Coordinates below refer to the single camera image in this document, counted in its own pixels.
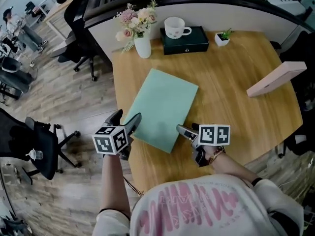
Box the white desk partition panel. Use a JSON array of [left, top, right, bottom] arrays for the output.
[[83, 0, 315, 66]]

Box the person's white printed sweatshirt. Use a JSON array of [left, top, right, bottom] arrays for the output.
[[92, 173, 305, 236]]

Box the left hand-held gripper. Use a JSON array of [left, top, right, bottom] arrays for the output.
[[92, 109, 143, 161]]

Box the person's right forearm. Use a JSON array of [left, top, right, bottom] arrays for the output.
[[204, 145, 259, 184]]

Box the person's left forearm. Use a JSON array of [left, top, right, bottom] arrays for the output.
[[99, 153, 131, 217]]

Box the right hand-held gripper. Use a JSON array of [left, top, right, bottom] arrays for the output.
[[176, 122, 231, 168]]

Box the small potted green plant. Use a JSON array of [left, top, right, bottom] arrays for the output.
[[214, 28, 234, 47]]

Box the gold bracelet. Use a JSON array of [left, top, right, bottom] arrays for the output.
[[209, 147, 226, 164]]

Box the black high-back office chair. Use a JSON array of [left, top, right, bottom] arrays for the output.
[[270, 30, 315, 158]]

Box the pink folder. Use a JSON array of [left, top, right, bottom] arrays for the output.
[[246, 61, 308, 98]]

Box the black mesh office chair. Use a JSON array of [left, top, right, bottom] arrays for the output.
[[0, 107, 82, 181], [51, 0, 99, 82]]

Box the white vase with flowers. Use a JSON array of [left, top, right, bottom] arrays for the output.
[[114, 0, 158, 54]]

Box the white mug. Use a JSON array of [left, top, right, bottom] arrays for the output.
[[164, 17, 192, 39]]

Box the clear plastic cup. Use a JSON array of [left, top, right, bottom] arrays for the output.
[[26, 148, 44, 161]]

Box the black drawer box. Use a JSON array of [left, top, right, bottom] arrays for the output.
[[159, 26, 210, 56]]

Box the mint green folder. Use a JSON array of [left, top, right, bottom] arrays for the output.
[[123, 68, 199, 154]]

